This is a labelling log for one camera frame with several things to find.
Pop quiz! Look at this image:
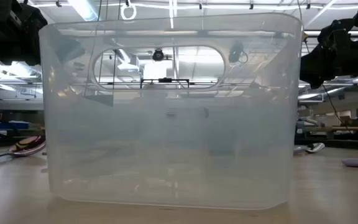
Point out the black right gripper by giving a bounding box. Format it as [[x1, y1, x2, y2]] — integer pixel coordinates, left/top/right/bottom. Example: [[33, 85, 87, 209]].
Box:
[[299, 17, 358, 90]]

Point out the clear plastic bin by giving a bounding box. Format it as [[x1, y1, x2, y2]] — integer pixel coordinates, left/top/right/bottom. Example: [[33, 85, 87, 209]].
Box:
[[38, 12, 305, 211]]

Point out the white hanging ring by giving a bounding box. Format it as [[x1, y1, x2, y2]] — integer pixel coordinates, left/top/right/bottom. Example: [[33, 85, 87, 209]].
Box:
[[120, 1, 138, 22]]

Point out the black ceiling camera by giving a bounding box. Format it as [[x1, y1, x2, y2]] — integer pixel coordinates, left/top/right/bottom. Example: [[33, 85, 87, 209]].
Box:
[[227, 40, 249, 65], [152, 48, 165, 62]]

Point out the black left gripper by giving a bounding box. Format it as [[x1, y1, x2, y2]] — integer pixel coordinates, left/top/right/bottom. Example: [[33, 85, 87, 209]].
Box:
[[0, 0, 86, 67]]

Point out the black beam with light strips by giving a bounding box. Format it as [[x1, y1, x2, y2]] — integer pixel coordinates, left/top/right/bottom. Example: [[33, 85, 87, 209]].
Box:
[[39, 28, 358, 37]]

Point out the black aluminium table frame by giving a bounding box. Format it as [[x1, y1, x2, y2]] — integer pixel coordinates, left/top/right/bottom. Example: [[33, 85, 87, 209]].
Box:
[[0, 135, 358, 152]]

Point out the blue box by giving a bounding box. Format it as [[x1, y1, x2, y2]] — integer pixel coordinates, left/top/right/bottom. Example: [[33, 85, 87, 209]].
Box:
[[0, 120, 30, 130]]

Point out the iridescent rainbow spoon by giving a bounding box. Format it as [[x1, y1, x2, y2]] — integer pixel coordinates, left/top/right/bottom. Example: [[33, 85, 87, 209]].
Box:
[[0, 134, 47, 164]]

